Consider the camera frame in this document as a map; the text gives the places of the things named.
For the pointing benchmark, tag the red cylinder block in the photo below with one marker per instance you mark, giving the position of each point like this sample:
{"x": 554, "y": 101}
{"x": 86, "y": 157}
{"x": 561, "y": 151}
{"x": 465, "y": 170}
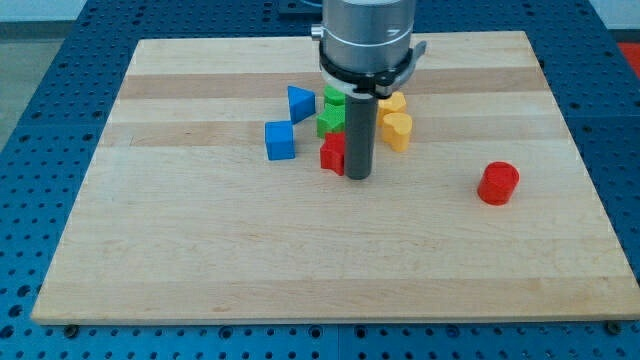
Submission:
{"x": 498, "y": 183}

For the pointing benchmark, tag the blue triangle block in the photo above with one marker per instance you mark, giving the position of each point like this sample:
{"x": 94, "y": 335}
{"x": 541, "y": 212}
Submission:
{"x": 302, "y": 103}

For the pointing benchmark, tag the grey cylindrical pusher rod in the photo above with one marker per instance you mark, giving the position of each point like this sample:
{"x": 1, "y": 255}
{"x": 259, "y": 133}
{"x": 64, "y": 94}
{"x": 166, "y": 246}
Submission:
{"x": 360, "y": 125}

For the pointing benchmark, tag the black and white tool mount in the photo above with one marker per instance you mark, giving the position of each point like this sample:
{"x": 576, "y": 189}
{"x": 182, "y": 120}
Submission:
{"x": 371, "y": 84}

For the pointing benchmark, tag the red star block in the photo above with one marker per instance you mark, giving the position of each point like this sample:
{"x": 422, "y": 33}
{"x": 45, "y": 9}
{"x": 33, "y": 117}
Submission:
{"x": 332, "y": 152}

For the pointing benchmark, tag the yellow star block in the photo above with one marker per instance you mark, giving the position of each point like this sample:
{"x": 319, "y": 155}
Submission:
{"x": 396, "y": 103}

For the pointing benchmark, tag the blue cube block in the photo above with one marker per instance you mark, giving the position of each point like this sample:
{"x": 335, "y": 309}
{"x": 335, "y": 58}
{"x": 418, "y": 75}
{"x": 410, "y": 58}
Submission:
{"x": 279, "y": 140}

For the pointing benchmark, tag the yellow heart block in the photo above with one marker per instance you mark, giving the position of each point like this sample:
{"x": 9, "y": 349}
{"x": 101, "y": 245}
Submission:
{"x": 396, "y": 130}

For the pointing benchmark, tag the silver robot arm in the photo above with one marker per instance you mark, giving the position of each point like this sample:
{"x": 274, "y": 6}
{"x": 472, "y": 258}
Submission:
{"x": 365, "y": 52}

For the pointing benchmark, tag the green star block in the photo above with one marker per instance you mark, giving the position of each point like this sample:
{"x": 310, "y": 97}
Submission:
{"x": 330, "y": 120}

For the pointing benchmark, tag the green cylinder block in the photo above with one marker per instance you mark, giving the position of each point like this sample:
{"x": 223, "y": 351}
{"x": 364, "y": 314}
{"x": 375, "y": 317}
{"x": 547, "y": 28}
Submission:
{"x": 333, "y": 96}

